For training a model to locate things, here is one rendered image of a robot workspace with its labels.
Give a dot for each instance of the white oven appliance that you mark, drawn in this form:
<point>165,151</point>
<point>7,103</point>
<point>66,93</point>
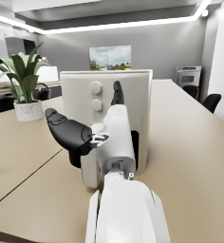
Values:
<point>188,76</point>

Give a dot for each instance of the pale air fryer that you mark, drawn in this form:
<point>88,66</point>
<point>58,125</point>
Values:
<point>79,95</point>

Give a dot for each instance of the landscape wall picture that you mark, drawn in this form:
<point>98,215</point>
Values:
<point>110,58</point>

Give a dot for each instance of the potted green plant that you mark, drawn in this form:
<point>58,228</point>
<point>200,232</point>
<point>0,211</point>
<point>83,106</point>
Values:
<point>23,85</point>

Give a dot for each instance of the black office chair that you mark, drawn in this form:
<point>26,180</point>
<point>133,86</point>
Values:
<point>2,104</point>
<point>43,94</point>
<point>211,102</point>
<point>191,90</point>

